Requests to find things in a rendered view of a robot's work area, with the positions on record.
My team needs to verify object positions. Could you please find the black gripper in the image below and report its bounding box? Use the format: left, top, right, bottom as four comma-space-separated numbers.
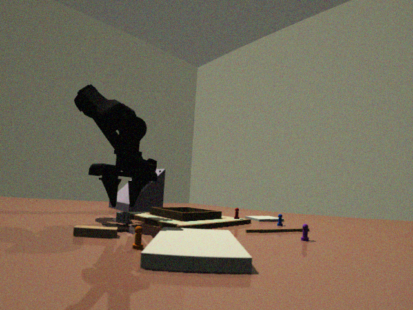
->
88, 145, 157, 207

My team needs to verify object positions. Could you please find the orange-brown game pawn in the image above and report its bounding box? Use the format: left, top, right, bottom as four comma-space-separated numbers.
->
132, 226, 143, 249

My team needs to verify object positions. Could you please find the dark grey die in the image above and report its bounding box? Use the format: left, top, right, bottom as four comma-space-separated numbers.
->
116, 212, 130, 223

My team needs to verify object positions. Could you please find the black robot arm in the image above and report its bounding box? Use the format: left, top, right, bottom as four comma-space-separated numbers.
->
74, 85, 157, 177

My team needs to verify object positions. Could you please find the blue pawn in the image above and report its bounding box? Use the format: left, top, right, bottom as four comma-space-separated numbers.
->
277, 214, 283, 226

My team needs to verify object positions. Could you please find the purple pawn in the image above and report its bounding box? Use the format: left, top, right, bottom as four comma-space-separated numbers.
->
301, 224, 309, 241

